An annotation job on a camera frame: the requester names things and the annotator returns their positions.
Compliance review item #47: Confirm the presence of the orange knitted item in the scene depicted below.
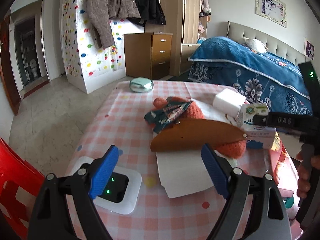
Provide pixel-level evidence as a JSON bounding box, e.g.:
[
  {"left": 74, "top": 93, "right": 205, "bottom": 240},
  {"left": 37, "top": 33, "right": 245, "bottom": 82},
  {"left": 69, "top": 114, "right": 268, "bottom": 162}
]
[{"left": 153, "top": 96, "right": 246, "bottom": 159}]

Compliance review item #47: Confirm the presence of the white milk carton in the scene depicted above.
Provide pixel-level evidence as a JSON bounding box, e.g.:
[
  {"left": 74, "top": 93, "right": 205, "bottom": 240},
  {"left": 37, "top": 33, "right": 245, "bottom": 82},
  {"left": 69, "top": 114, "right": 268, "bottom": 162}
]
[{"left": 236, "top": 103, "right": 276, "bottom": 150}]

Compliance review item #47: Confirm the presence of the brown leather pouch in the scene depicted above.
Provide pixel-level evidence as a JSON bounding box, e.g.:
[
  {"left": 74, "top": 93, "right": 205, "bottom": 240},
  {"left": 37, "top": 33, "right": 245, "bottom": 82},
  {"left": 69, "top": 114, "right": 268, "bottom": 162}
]
[{"left": 150, "top": 119, "right": 248, "bottom": 152}]

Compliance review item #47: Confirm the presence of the green patterned wrapper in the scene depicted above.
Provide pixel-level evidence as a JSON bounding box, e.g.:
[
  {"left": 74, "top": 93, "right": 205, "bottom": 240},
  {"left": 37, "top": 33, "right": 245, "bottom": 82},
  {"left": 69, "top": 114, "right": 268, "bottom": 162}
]
[{"left": 144, "top": 100, "right": 192, "bottom": 134}]

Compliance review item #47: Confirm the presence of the white foam block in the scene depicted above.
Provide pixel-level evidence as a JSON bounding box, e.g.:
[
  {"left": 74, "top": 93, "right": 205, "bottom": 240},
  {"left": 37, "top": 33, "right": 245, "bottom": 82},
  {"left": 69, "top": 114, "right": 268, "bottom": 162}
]
[{"left": 213, "top": 88, "right": 246, "bottom": 118}]

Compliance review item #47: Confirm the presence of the right hand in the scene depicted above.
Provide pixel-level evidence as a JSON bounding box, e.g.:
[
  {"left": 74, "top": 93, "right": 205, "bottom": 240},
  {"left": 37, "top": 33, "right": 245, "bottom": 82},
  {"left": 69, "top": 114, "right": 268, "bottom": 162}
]
[{"left": 297, "top": 155, "right": 320, "bottom": 199}]

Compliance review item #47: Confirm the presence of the white device with black screen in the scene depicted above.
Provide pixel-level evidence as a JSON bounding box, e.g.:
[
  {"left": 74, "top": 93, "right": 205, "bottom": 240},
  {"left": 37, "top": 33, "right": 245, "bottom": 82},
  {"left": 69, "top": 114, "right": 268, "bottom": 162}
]
[{"left": 70, "top": 155, "right": 143, "bottom": 215}]

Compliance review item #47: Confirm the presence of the white paper sheet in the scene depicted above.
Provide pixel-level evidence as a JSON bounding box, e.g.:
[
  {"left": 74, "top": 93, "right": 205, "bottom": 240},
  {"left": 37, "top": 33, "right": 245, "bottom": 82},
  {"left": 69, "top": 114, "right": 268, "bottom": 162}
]
[{"left": 156, "top": 150, "right": 213, "bottom": 198}]

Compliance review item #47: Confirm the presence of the pink checkered tablecloth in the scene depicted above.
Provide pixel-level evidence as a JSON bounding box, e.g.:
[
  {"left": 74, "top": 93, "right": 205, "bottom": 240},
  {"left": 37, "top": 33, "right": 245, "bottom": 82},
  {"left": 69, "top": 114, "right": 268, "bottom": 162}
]
[{"left": 67, "top": 81, "right": 225, "bottom": 239}]

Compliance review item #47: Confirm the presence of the blue floral bedspread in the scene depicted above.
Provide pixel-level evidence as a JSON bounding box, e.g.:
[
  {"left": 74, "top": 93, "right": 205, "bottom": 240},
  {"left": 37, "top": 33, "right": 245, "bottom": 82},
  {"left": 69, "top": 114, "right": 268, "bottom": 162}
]
[{"left": 188, "top": 36, "right": 312, "bottom": 115}]

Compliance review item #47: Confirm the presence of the round mint green tin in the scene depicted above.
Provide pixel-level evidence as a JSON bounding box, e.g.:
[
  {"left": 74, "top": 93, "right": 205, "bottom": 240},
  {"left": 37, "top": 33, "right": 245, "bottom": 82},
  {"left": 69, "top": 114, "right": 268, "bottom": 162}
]
[{"left": 129, "top": 77, "right": 154, "bottom": 93}]

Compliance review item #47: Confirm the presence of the red plastic stool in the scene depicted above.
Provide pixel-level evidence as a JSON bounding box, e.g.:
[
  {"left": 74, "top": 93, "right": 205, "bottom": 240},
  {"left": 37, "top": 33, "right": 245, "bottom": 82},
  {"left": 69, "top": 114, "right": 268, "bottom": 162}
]
[{"left": 1, "top": 139, "right": 44, "bottom": 239}]

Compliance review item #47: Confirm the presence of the white pillow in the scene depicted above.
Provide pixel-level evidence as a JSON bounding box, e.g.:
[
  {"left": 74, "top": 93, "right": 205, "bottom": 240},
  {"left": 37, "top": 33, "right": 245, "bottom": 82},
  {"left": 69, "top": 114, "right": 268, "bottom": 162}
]
[{"left": 238, "top": 37, "right": 268, "bottom": 53}]

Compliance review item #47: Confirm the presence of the white polka dot cabinet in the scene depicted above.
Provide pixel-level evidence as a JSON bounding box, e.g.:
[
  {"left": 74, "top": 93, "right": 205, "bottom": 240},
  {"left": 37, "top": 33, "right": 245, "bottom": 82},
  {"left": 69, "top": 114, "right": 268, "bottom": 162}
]
[{"left": 60, "top": 0, "right": 144, "bottom": 94}]

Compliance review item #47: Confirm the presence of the wooden drawer cabinet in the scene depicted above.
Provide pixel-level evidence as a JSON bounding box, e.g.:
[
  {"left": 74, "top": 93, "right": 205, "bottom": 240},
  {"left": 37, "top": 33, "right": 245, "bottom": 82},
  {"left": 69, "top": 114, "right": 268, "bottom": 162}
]
[{"left": 124, "top": 33, "right": 172, "bottom": 80}]

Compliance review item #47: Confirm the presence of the white toilet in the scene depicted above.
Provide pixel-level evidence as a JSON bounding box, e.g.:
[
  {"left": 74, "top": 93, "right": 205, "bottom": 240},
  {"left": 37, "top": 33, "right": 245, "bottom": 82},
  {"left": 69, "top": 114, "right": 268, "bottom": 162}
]
[{"left": 30, "top": 59, "right": 38, "bottom": 79}]

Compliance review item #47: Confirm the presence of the dark wooden door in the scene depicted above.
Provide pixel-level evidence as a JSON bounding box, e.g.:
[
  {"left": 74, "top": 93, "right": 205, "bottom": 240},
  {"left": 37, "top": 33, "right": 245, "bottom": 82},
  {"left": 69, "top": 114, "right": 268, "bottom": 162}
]
[{"left": 1, "top": 15, "right": 21, "bottom": 115}]

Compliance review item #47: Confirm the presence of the pink hanging garment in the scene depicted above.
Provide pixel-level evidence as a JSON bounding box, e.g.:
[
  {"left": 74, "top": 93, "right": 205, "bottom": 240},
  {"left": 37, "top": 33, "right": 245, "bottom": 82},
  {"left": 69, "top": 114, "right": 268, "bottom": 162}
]
[{"left": 200, "top": 0, "right": 211, "bottom": 15}]

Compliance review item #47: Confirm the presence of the brown quilted jacket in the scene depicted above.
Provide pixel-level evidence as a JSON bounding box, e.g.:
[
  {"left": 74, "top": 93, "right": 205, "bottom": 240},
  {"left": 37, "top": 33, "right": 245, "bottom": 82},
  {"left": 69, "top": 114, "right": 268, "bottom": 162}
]
[{"left": 87, "top": 0, "right": 140, "bottom": 49}]

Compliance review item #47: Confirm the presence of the wooden wardrobe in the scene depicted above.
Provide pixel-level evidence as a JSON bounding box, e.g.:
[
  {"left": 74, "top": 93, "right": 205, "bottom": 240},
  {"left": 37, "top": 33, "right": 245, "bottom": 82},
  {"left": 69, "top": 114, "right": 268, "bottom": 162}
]
[{"left": 144, "top": 0, "right": 210, "bottom": 76}]

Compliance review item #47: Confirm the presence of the black jacket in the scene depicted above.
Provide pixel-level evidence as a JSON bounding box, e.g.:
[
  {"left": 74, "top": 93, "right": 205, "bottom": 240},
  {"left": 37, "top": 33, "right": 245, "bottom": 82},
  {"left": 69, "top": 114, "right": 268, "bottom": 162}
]
[{"left": 127, "top": 0, "right": 166, "bottom": 27}]

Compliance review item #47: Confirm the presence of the small wall poster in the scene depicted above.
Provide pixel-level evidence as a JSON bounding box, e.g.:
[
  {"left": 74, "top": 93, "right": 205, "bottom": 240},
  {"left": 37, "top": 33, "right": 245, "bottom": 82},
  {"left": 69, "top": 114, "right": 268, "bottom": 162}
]
[{"left": 304, "top": 39, "right": 315, "bottom": 60}]

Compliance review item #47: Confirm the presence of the beige upholstered bed frame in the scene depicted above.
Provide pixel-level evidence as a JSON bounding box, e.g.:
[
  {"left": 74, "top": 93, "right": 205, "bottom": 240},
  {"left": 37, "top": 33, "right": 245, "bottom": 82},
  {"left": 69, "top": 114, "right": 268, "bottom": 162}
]
[{"left": 226, "top": 21, "right": 309, "bottom": 65}]

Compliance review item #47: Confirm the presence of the framed wall picture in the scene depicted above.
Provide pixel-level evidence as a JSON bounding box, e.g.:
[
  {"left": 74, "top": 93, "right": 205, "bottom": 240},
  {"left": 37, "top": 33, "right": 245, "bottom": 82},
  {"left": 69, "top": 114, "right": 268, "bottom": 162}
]
[{"left": 255, "top": 0, "right": 287, "bottom": 28}]

